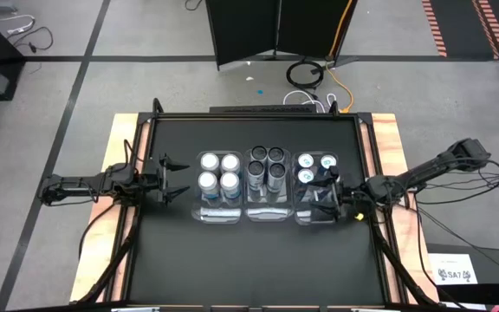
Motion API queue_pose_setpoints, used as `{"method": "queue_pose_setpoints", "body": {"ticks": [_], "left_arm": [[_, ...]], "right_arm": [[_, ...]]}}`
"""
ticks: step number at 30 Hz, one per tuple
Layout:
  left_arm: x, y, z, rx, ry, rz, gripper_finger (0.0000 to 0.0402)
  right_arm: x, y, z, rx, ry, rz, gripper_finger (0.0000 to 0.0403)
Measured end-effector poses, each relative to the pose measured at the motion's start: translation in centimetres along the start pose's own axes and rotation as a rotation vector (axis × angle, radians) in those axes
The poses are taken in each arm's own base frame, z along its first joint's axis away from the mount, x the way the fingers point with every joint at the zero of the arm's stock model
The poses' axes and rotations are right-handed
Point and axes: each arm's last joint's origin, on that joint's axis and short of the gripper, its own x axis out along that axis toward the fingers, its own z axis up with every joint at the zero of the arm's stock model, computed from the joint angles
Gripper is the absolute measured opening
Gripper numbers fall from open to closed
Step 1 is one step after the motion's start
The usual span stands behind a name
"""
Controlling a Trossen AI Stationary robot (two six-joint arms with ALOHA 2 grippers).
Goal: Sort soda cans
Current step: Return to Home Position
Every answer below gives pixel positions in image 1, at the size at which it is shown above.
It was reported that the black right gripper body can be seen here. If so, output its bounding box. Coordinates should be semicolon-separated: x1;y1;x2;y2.
337;172;370;221

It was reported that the black coiled cable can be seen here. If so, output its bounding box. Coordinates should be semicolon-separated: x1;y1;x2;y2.
285;58;325;91

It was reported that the blue white Spindrift can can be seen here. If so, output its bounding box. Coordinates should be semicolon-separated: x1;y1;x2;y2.
220;153;242;174
199;152;221;174
197;171;220;201
218;171;242;201

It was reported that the white SA7 paper label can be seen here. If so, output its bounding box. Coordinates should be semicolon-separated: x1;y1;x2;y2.
428;252;479;285

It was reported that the clear plastic bin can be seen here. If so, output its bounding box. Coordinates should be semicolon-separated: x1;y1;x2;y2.
243;147;295;223
191;150;248;225
291;151;348;226

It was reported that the black box under label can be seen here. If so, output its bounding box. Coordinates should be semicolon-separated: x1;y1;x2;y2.
425;243;499;305

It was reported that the white floor cable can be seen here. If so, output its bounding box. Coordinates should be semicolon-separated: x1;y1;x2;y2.
0;14;36;36

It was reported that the black mat with orange stripes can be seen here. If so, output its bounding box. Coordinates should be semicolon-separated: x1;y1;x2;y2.
421;0;499;62

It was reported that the blue silver Red Bull can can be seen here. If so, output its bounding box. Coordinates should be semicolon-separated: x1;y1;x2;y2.
295;167;318;192
295;153;316;172
317;166;335;192
318;153;338;171

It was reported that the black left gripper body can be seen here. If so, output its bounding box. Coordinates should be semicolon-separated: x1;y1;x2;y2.
139;153;167;205

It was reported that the yellow orange cable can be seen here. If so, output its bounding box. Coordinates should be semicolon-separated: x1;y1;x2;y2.
325;0;355;114

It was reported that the black folding screen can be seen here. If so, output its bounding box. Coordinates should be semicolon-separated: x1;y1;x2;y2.
204;0;359;71

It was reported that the black table frame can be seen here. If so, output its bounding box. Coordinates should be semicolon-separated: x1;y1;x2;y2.
123;97;392;305

